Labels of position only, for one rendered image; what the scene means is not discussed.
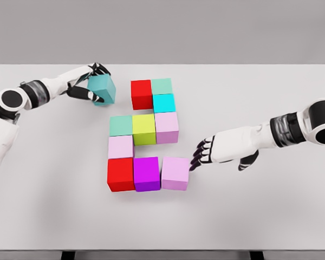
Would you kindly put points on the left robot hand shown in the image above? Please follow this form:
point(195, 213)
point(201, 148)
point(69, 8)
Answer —
point(80, 81)

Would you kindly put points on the teal cube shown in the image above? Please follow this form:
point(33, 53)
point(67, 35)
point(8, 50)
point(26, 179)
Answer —
point(104, 88)

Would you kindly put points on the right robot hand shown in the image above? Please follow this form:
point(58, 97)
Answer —
point(227, 147)

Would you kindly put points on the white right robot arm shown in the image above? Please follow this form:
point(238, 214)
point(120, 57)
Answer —
point(300, 130)

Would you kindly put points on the red cube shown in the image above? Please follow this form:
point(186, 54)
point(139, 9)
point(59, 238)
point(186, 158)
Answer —
point(120, 173)
point(140, 93)

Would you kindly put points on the mint green cube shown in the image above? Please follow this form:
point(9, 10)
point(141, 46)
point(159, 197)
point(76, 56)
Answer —
point(120, 126)
point(162, 86)

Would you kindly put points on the cyan cube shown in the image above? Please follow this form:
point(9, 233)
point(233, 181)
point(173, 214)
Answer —
point(164, 103)

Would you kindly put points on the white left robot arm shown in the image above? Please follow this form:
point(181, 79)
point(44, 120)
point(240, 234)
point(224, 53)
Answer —
point(29, 93)

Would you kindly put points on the purple cube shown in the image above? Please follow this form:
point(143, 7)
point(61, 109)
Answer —
point(146, 173)

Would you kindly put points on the yellow-green cube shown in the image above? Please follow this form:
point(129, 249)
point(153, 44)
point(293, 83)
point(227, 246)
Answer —
point(144, 127)

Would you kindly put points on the light pink cube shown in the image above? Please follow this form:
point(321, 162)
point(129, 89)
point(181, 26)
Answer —
point(166, 126)
point(120, 146)
point(175, 172)

